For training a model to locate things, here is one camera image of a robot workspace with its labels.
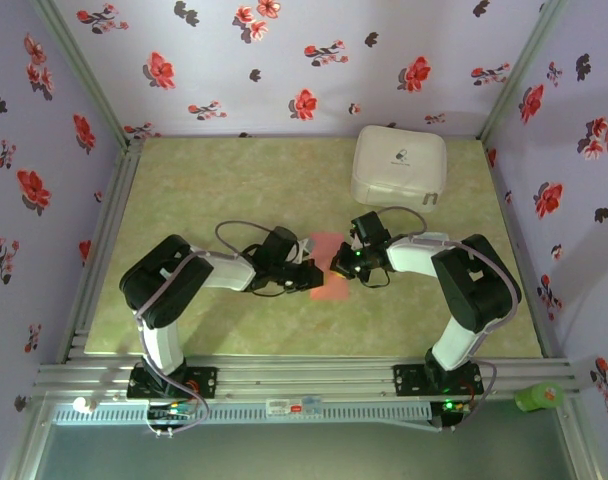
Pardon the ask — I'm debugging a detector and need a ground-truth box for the pink paper sheet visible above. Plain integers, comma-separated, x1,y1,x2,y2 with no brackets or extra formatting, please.
307,231,353,302

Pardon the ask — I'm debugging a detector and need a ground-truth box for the white zip case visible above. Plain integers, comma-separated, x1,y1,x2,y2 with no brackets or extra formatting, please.
350,124,448,214

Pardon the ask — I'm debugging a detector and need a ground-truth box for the white label sticker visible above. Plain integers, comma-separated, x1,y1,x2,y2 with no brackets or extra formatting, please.
265,397,323,416

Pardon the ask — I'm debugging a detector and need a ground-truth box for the controller circuit board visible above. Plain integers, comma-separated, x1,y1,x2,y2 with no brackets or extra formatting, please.
147,399,198,422
431,397,473,416

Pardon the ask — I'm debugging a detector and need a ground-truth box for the green tape roll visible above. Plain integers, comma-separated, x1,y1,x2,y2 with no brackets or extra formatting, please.
514,382,565,413

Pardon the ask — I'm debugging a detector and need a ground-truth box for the long aluminium frame rail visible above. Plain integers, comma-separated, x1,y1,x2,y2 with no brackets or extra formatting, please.
33,357,580,399

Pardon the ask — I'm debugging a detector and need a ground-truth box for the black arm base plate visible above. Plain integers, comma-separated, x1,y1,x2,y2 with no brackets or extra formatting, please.
127,366,219,400
392,363,485,397

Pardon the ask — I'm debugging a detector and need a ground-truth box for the grey slotted cable duct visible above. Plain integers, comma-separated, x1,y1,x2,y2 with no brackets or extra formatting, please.
51,402,433,426

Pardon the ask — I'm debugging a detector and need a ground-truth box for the aluminium side rail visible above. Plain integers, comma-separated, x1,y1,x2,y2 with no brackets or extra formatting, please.
58,138,145,362
483,139,568,359

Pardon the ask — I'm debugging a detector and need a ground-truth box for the aluminium frame post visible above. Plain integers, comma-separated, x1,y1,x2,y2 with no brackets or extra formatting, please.
31,0,135,146
476,0,568,141

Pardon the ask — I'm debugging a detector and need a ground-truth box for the short aluminium frame leg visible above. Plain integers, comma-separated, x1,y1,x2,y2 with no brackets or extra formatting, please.
3,399,55,480
553,399,600,480

